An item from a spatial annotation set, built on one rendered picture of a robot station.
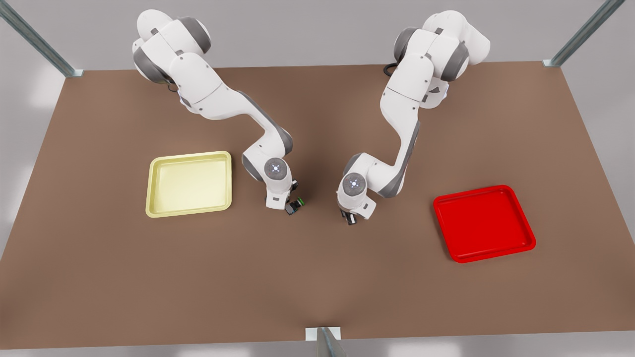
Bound pale yellow square tray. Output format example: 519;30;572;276
145;151;233;219

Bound red square tray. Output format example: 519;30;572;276
433;185;537;264

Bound silver frame post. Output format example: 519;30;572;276
542;0;627;68
0;0;84;78
304;326;348;357

